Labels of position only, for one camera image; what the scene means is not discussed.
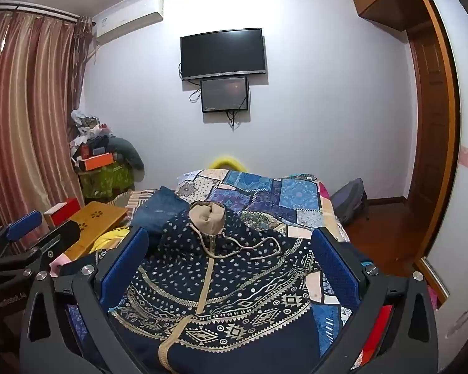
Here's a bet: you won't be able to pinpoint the dark green jacket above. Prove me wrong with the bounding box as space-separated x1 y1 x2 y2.
108 136 145 173

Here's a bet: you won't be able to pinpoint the large black wall television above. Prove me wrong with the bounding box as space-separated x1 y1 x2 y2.
180 28 267 82

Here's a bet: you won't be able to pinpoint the white air conditioner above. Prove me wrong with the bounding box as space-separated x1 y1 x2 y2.
94 0 164 44

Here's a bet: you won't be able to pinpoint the red and white box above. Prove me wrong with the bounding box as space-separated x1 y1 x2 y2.
44 198 82 228

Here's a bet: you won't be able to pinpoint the navy patterned hoodie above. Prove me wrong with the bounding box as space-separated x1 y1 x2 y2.
60 200 324 374

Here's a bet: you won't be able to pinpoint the curtain rail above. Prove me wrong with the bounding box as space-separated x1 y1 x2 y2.
0 2 83 21

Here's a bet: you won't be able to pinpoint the pink cloth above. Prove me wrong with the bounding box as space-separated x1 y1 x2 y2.
49 252 73 278

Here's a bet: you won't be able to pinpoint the orange box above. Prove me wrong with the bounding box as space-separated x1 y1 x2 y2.
83 153 116 172

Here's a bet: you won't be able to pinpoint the yellow fleece cloth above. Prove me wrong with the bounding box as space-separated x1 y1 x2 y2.
89 225 132 252

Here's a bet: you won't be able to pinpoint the small wooden lap table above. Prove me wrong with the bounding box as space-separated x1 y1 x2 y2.
68 201 129 261

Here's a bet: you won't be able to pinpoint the yellow plastic object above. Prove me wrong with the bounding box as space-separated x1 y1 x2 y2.
208 156 251 174

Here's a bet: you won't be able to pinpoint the brown wooden door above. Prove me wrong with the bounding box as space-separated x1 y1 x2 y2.
406 29 451 213

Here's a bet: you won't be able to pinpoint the pile of clutter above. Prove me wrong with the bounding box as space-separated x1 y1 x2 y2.
68 109 115 164

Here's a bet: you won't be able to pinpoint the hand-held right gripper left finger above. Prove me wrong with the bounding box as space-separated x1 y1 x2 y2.
19 227 157 374

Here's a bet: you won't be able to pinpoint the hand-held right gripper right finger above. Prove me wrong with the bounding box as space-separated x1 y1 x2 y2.
311 226 440 374

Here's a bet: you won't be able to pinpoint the grey backpack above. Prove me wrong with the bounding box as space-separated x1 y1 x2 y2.
329 178 370 227

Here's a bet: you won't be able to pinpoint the small black wall monitor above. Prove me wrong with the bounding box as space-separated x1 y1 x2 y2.
201 77 250 113

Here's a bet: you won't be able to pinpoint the folded blue jeans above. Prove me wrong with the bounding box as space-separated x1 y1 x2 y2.
132 186 192 235

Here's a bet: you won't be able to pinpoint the striped pink curtain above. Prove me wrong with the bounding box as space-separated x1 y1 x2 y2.
0 8 95 236

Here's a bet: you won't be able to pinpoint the blue patchwork bedspread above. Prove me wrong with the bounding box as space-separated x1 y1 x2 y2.
62 168 379 359

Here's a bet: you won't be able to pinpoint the green patterned cloth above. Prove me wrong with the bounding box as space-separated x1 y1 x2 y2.
78 161 136 202

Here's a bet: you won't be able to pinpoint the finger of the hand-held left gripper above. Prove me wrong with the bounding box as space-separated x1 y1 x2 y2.
0 221 82 281
0 209 44 260

